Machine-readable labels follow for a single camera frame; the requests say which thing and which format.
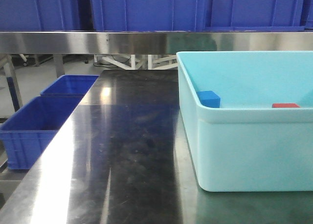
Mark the stainless steel shelf rail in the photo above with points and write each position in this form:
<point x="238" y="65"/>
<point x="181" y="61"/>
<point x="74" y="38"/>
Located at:
<point x="149" y="42"/>

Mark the red foam cube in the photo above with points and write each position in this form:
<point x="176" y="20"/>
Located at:
<point x="285" y="105"/>

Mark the light cyan plastic tub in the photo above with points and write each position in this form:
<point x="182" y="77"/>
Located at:
<point x="246" y="145"/>

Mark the blue foam cube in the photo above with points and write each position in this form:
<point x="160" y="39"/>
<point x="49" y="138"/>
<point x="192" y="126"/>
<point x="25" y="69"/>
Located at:
<point x="209" y="99"/>

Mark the white frame under shelf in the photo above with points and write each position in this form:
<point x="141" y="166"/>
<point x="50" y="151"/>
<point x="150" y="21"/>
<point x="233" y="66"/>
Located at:
<point x="135" y="62"/>

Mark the upper right blue bin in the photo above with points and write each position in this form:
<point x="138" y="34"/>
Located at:
<point x="254" y="15"/>

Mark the blue floor bin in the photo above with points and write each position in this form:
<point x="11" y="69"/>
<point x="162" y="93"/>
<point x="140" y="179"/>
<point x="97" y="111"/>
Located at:
<point x="70" y="85"/>
<point x="27" y="133"/>

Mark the near blue floor bin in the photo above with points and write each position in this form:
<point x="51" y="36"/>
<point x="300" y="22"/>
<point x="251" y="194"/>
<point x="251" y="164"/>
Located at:
<point x="27" y="133"/>

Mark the far blue floor bin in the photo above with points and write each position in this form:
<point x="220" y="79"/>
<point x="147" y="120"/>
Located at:
<point x="70" y="85"/>

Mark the upper left blue bin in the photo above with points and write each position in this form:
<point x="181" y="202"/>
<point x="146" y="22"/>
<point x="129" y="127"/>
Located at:
<point x="39" y="15"/>

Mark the upper middle blue bin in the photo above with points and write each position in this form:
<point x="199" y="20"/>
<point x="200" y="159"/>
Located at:
<point x="148" y="15"/>

